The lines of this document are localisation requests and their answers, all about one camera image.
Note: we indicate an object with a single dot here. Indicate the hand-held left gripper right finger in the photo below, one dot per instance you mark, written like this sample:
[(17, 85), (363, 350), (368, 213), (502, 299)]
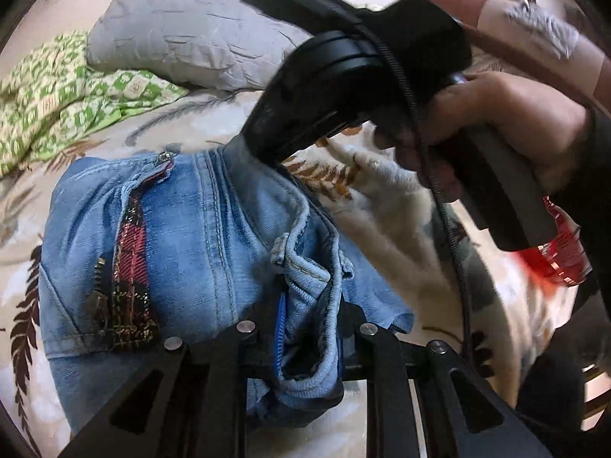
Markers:
[(353, 358)]

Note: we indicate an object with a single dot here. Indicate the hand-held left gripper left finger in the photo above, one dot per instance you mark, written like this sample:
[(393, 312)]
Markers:
[(280, 334)]

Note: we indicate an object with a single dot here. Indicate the blue denim pants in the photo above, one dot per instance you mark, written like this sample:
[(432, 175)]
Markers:
[(200, 248)]

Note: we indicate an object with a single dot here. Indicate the person's right hand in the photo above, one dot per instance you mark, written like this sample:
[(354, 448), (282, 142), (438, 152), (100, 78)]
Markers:
[(515, 105)]

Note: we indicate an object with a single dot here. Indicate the leaf print blanket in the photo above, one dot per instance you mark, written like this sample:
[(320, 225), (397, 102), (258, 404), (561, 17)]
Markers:
[(410, 229)]

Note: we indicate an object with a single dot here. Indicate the grey quilted pillow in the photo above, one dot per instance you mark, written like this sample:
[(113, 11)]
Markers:
[(181, 28)]

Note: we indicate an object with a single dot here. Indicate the pink printed cloth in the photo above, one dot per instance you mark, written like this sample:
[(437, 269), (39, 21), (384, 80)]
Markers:
[(515, 24)]

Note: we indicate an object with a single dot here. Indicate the person's dark clothing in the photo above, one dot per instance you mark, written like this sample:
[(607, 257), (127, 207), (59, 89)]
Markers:
[(549, 391)]

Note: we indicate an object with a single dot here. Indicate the red plastic bottle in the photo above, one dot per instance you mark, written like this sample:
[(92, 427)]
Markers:
[(563, 253)]

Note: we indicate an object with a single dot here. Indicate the green checked quilt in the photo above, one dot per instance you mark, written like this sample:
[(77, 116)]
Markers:
[(47, 95)]

